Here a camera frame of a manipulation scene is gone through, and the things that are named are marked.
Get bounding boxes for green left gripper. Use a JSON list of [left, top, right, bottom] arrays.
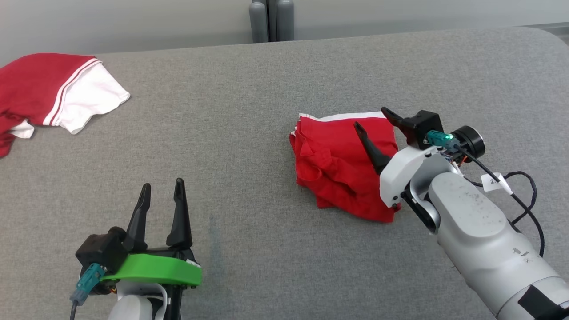
[[101, 178, 203, 288]]

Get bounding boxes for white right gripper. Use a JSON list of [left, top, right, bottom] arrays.
[[353, 107, 455, 209]]

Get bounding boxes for red shorts with white stripe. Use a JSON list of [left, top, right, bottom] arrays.
[[289, 111, 402, 224]]

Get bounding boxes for red shirt with white sleeves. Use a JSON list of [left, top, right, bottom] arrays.
[[0, 53, 131, 159]]

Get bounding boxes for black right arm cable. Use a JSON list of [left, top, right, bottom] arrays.
[[425, 130, 545, 257]]

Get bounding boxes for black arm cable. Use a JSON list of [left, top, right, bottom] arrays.
[[69, 263, 106, 320], [425, 130, 545, 257]]

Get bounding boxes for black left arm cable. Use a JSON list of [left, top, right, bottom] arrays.
[[69, 263, 106, 320]]

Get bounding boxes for white cable label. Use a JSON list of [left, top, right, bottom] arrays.
[[481, 172, 513, 194]]

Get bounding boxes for grey partition post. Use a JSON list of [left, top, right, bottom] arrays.
[[249, 0, 295, 44]]

